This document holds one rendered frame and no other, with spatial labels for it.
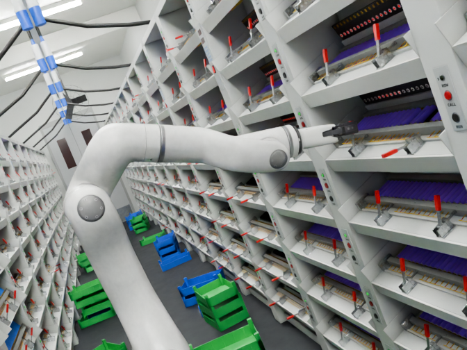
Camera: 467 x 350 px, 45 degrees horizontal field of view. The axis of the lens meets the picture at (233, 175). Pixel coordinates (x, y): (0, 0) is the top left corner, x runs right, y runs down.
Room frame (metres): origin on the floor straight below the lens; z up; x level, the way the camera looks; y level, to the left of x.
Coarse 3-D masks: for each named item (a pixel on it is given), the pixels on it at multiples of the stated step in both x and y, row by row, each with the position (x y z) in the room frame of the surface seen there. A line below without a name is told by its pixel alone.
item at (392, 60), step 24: (384, 0) 1.38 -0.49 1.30; (336, 24) 1.63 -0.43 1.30; (360, 24) 1.53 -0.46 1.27; (384, 24) 1.44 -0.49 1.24; (408, 24) 1.28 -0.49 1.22; (336, 48) 1.69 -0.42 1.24; (360, 48) 1.48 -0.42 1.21; (384, 48) 1.23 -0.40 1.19; (408, 48) 1.17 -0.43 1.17; (312, 72) 1.67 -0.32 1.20; (336, 72) 1.48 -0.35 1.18; (360, 72) 1.34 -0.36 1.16; (384, 72) 1.20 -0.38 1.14; (408, 72) 1.13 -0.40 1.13; (312, 96) 1.59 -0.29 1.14; (336, 96) 1.46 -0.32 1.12
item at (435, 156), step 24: (408, 96) 1.44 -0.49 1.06; (432, 96) 1.35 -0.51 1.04; (360, 120) 1.69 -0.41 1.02; (336, 144) 1.65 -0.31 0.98; (432, 144) 1.18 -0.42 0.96; (336, 168) 1.62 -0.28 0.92; (360, 168) 1.48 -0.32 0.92; (384, 168) 1.36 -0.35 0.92; (408, 168) 1.26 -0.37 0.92; (432, 168) 1.17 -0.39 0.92; (456, 168) 1.09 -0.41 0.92
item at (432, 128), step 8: (376, 128) 1.47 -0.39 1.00; (384, 128) 1.42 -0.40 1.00; (392, 128) 1.38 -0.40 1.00; (400, 128) 1.33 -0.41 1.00; (408, 128) 1.30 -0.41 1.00; (416, 128) 1.26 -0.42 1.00; (424, 128) 1.24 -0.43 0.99; (432, 128) 1.21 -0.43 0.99; (440, 128) 1.18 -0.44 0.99; (344, 136) 1.63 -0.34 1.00; (360, 136) 1.54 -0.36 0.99; (368, 136) 1.50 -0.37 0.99; (376, 136) 1.46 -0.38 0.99; (384, 136) 1.42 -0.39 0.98; (392, 136) 1.39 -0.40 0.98; (400, 136) 1.35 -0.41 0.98
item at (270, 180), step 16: (192, 0) 2.34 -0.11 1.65; (208, 0) 2.35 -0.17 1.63; (240, 16) 2.38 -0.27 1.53; (224, 32) 2.36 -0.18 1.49; (240, 32) 2.37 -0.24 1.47; (224, 48) 2.35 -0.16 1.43; (256, 64) 2.37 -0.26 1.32; (224, 80) 2.34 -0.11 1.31; (240, 80) 2.35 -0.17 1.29; (256, 80) 2.37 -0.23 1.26; (224, 96) 2.40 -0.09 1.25; (240, 96) 2.35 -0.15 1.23; (240, 128) 2.35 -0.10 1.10; (256, 128) 2.35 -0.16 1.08; (272, 176) 2.35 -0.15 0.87; (272, 208) 2.34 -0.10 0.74; (288, 224) 2.35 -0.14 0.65; (304, 272) 2.34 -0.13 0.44; (304, 304) 2.43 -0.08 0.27; (320, 320) 2.34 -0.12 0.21; (320, 336) 2.37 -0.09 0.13
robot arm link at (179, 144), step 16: (160, 128) 1.33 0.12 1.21; (176, 128) 1.34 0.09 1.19; (192, 128) 1.36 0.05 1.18; (208, 128) 1.38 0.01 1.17; (176, 144) 1.32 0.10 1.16; (192, 144) 1.33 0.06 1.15; (208, 144) 1.34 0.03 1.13; (224, 144) 1.32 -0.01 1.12; (240, 144) 1.31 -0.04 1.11; (256, 144) 1.31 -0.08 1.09; (272, 144) 1.32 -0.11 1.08; (160, 160) 1.33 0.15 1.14; (176, 160) 1.34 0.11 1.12; (192, 160) 1.35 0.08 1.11; (208, 160) 1.35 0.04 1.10; (224, 160) 1.32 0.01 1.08; (240, 160) 1.31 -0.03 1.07; (256, 160) 1.31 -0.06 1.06; (272, 160) 1.32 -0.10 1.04; (288, 160) 1.34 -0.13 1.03
